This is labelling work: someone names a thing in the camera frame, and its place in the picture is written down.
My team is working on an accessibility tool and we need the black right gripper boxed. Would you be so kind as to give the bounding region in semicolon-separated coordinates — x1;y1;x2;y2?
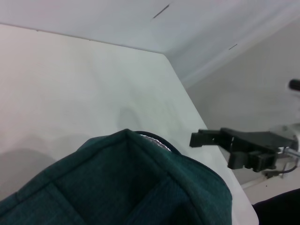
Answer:
189;127;293;173

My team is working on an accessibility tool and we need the teal insulated lunch bag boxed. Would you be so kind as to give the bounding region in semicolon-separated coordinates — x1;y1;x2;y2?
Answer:
0;128;235;225

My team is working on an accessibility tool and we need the black robot torso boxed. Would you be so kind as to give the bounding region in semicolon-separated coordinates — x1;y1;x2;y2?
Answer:
252;189;300;225

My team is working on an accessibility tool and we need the right gripper cable with plug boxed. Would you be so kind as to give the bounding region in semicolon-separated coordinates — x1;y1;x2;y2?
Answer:
262;164;300;179

